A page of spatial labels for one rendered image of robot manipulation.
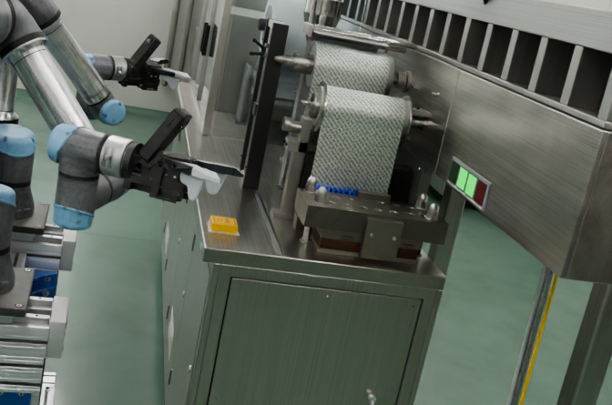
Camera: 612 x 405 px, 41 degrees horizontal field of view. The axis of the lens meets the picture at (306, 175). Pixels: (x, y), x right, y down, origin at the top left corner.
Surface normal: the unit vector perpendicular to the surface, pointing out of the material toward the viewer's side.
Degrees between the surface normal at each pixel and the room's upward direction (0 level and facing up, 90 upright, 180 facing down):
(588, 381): 90
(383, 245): 90
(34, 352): 90
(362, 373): 90
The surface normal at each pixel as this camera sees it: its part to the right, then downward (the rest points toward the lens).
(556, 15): -0.96, -0.15
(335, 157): 0.18, 0.28
